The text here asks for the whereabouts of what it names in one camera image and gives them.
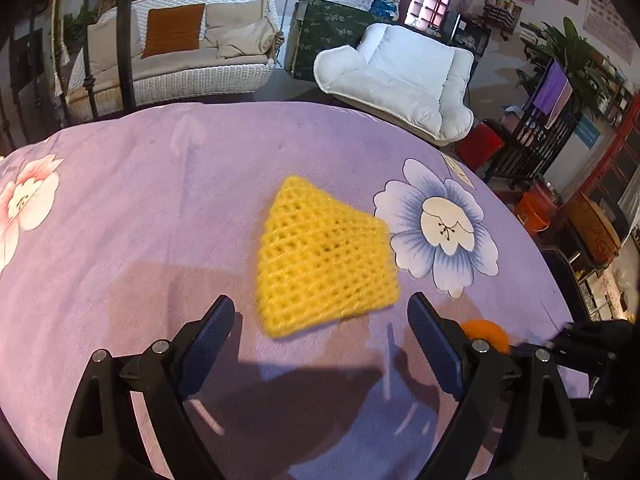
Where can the orange patterned box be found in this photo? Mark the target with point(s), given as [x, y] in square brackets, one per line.
[592, 227]

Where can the white padded armchair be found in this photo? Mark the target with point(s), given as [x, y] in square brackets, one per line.
[400, 75]

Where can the purple towel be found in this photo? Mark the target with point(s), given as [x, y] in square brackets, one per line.
[554, 92]

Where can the orange cushion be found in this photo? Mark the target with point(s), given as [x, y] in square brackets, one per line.
[172, 30]

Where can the black wooden rack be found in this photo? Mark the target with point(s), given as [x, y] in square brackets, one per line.
[535, 145]

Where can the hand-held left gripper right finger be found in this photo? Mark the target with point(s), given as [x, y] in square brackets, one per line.
[432, 345]

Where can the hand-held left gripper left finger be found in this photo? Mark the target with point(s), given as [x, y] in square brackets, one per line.
[210, 342]

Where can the yellow foam fruit net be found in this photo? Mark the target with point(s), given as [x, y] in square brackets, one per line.
[320, 255]

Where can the orange bucket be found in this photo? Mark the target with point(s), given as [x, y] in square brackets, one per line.
[537, 207]

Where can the orange peel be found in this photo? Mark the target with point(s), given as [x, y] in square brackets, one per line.
[487, 332]

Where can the red wooden cabinet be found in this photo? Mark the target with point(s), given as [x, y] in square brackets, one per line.
[617, 170]

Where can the beige cushion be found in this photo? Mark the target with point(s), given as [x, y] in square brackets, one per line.
[250, 40]
[232, 12]
[107, 45]

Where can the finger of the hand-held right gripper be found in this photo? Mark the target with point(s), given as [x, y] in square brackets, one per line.
[560, 345]

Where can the potted green plant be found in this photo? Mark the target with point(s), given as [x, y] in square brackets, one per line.
[570, 47]

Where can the purple floral blanket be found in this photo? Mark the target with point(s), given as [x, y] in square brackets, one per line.
[125, 240]

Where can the white wicker swing sofa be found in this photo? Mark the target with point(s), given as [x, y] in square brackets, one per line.
[200, 77]

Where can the black metal bed frame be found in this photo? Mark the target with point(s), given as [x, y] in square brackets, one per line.
[125, 50]

